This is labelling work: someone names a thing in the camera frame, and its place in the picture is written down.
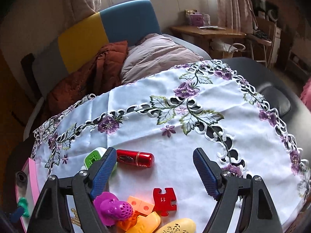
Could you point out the pink-rimmed white tray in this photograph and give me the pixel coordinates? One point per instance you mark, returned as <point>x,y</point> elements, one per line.
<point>26,189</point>

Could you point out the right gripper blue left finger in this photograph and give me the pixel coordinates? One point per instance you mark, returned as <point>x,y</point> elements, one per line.
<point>101,170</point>

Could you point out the pale yellow perforated case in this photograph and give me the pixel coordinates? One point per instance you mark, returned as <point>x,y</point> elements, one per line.
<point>184,225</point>

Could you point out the red metal cylinder case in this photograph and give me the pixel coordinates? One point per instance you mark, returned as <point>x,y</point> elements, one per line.
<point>135,158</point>

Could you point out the green white plastic gadget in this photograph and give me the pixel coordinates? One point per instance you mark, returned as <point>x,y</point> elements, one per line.
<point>94,155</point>

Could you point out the wooden side desk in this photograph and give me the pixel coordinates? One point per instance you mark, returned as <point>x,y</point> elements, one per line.
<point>203,36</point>

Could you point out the orange linked cube blocks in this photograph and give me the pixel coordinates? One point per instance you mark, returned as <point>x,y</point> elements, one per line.
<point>140,208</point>

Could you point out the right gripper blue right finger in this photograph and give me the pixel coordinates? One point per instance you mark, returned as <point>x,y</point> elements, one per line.
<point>209,172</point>

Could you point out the black leather chair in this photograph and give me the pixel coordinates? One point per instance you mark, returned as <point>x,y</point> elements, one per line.
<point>291,109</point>

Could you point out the yellow-orange plastic shell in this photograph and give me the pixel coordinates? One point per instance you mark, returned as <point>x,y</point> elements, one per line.
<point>146,224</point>

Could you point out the purple box on desk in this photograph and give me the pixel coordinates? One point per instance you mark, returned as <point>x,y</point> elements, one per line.
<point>195,18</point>

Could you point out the red puzzle piece block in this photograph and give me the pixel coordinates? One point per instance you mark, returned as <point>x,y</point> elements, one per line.
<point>164,202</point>

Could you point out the rust orange quilted jacket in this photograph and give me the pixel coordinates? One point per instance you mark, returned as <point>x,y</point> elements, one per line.
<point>98,76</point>

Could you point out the purple perforated plastic toy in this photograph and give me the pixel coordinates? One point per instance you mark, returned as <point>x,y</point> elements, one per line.
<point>110,209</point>

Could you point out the white floral embroidered tablecloth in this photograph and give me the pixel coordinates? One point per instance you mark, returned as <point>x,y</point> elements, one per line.
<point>170,114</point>

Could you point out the yellow blue sofa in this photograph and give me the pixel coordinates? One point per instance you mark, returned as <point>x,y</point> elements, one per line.
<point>130,21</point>

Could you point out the pale pink pillow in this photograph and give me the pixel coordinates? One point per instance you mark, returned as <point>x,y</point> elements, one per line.
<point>154,54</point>

